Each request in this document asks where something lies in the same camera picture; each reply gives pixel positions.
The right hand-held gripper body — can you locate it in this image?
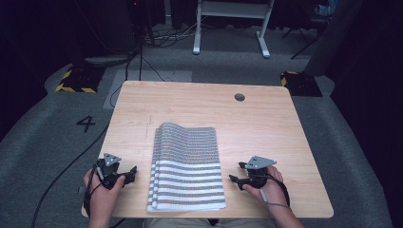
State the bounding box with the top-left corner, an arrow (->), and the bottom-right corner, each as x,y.
244,155 -> 278,188

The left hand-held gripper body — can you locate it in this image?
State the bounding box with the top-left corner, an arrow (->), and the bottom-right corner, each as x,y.
95,152 -> 131,191

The striped cloth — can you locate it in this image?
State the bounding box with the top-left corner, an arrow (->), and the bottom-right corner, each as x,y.
146,122 -> 228,214

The person's right hand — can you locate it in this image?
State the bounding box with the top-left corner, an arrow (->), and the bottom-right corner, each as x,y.
241,165 -> 289,208

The person's left hand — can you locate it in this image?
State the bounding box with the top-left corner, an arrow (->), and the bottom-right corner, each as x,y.
83,167 -> 126,218

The black stand pole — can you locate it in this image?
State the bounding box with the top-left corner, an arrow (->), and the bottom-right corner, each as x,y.
136,0 -> 144,82

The black tripod stand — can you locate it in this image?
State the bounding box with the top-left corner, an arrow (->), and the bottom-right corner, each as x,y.
280,17 -> 329,61

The grey curtain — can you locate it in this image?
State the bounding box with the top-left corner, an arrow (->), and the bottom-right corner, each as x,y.
303,0 -> 365,78

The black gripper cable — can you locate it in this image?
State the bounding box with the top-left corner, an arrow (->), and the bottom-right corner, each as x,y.
83,163 -> 103,219

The black wrist strap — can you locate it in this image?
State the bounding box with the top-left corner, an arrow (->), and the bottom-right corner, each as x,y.
267,172 -> 291,207

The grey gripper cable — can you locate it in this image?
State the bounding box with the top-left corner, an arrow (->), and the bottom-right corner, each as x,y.
259,188 -> 292,211

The black floor cable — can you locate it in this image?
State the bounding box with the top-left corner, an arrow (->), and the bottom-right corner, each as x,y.
30,123 -> 110,228

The yellow black striped base plate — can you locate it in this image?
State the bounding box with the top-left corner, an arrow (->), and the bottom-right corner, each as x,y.
279,70 -> 324,98
54,64 -> 106,95

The bundle of floor cables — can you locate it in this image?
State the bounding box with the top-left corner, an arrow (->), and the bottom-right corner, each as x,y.
142,15 -> 210,49

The white desk frame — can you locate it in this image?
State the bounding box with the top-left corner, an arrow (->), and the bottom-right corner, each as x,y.
192,0 -> 276,59

